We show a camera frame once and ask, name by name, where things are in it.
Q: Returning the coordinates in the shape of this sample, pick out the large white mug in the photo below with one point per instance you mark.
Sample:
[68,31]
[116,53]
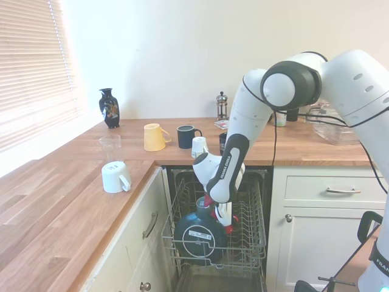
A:
[114,179]

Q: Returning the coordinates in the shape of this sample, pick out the white kitchen cabinet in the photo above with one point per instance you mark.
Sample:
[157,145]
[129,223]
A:
[319,243]
[130,258]

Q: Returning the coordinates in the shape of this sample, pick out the silver cabinet knob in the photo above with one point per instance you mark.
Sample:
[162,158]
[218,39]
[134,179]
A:
[288,217]
[145,286]

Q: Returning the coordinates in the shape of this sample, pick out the dark round plate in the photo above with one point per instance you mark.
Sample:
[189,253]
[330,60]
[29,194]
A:
[194,225]

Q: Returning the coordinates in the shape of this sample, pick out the glass french press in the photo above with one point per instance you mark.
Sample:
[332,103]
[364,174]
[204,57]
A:
[222,109]

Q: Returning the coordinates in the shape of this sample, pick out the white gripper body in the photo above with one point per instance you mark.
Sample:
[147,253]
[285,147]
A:
[224,214]

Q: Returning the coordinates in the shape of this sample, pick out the clear glass with thick base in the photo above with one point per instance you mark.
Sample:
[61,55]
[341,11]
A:
[111,149]

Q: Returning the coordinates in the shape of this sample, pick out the grey mug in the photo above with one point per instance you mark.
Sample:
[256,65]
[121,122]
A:
[201,203]

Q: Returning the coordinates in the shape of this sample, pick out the red white sachet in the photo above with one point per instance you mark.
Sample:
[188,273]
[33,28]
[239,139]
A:
[222,123]

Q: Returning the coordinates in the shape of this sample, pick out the small white cup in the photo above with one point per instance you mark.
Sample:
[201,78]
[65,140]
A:
[199,146]

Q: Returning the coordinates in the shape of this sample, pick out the wide beige window blind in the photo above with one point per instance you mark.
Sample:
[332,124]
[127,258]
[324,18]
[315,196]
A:
[30,61]

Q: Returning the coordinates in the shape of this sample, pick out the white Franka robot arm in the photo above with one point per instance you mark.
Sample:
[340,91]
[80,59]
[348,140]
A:
[249,121]

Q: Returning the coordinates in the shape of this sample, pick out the clear plastic lidded container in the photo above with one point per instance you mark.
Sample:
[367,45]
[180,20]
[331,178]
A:
[334,134]

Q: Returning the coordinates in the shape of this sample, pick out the navy mug with print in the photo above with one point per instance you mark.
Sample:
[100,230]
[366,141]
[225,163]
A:
[222,143]

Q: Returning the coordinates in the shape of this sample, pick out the yellow mug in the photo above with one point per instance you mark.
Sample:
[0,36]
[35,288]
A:
[153,138]

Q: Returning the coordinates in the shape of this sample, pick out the stainless dishwasher door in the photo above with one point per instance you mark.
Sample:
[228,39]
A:
[218,280]

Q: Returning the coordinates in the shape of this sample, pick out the dark blue painted vase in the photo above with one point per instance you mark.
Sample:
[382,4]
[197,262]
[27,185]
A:
[109,112]

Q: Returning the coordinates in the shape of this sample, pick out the red speckled mug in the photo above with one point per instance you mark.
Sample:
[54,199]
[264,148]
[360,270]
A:
[236,219]

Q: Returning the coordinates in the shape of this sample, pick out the plain navy mug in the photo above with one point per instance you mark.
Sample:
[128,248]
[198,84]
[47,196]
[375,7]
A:
[185,138]

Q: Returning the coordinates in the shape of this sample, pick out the green white drink can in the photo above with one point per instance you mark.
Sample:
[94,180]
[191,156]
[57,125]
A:
[281,120]

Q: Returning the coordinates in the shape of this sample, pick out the built-in dishwasher body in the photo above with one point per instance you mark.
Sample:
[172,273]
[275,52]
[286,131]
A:
[182,171]

